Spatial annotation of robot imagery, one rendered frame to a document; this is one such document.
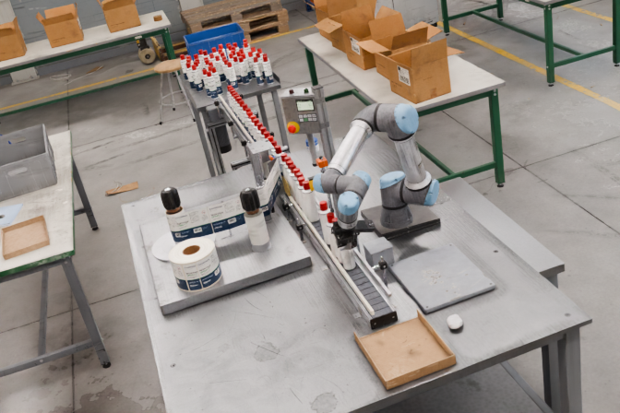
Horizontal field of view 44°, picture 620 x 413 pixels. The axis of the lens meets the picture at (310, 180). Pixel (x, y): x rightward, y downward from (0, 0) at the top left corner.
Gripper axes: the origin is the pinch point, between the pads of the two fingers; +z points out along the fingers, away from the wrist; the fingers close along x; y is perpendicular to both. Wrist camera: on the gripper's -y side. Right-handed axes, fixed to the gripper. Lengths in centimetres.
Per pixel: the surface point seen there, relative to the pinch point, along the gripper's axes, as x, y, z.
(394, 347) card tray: 46.4, 2.4, -4.4
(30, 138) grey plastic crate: -227, 133, 141
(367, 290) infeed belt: 17.3, -0.4, 7.1
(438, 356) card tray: 57, -9, -11
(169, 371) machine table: 19, 81, 12
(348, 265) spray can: 1.0, 0.9, 13.2
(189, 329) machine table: 1, 70, 22
